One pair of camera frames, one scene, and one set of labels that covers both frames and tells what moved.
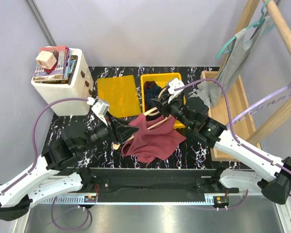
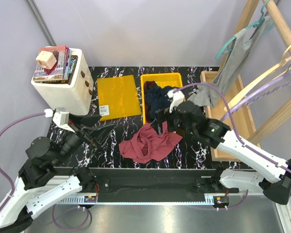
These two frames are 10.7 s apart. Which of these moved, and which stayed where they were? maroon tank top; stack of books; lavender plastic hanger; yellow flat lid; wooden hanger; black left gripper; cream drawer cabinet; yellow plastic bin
Moved: black left gripper; maroon tank top; lavender plastic hanger; wooden hanger
Stayed: stack of books; yellow plastic bin; yellow flat lid; cream drawer cabinet
